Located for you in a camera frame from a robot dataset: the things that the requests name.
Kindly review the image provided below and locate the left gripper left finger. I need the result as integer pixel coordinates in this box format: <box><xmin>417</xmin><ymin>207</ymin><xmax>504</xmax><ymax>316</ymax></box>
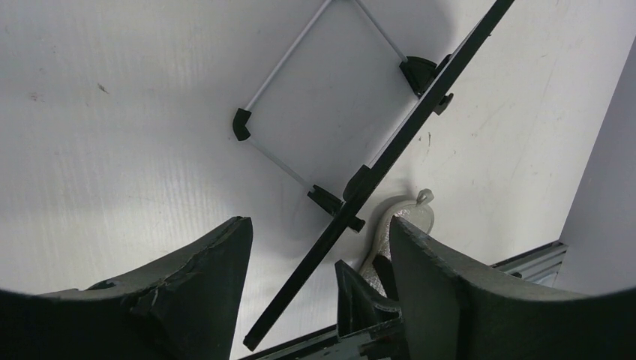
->
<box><xmin>1</xmin><ymin>217</ymin><xmax>254</xmax><ymax>359</ymax></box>

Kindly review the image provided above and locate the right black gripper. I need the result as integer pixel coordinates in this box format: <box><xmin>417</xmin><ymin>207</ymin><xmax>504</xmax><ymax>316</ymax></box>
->
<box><xmin>246</xmin><ymin>260</ymin><xmax>408</xmax><ymax>359</ymax></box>

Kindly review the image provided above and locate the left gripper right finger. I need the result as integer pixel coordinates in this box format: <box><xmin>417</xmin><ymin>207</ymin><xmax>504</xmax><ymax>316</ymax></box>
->
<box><xmin>393</xmin><ymin>229</ymin><xmax>635</xmax><ymax>359</ymax></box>

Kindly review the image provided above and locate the silver mesh sponge eraser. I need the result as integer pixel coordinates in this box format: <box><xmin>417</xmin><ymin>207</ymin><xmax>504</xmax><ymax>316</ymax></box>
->
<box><xmin>359</xmin><ymin>188</ymin><xmax>435</xmax><ymax>301</ymax></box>

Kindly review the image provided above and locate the small black-framed whiteboard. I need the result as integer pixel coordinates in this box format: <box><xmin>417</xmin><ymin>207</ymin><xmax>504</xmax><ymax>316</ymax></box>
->
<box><xmin>232</xmin><ymin>0</ymin><xmax>517</xmax><ymax>353</ymax></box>

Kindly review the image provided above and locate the aluminium frame rail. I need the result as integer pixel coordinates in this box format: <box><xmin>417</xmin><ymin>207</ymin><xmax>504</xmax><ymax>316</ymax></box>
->
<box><xmin>491</xmin><ymin>241</ymin><xmax>568</xmax><ymax>287</ymax></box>

